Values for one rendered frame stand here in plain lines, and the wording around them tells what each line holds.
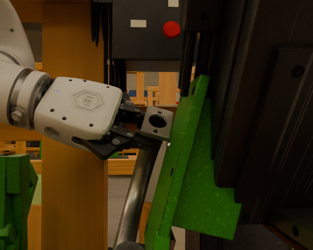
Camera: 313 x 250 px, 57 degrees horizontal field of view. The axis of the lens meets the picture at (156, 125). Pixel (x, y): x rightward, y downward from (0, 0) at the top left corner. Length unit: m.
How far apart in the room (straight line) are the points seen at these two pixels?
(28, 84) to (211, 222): 0.28
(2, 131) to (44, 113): 0.44
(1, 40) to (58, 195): 0.35
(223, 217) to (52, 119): 0.23
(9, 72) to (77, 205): 0.37
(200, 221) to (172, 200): 0.04
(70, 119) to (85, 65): 0.32
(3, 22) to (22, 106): 0.15
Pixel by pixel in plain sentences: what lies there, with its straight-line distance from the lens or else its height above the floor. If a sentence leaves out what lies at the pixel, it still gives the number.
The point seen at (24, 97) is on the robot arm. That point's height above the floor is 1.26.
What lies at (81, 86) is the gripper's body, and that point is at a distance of 0.43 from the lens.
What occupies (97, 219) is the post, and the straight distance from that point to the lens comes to 0.70.
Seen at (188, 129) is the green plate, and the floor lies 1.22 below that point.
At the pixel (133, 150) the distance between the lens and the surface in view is 7.26.
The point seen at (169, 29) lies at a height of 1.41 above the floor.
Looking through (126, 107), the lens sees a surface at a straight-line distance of 0.43.
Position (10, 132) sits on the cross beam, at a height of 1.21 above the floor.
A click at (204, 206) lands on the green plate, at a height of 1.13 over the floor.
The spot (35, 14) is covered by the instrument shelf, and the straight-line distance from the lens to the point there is 0.82.
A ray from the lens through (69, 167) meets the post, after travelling 0.69.
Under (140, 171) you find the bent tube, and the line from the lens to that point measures 0.46.
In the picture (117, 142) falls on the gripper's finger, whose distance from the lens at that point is 0.38.
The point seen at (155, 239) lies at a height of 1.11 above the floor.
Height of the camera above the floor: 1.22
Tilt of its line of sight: 1 degrees up
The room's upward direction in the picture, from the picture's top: straight up
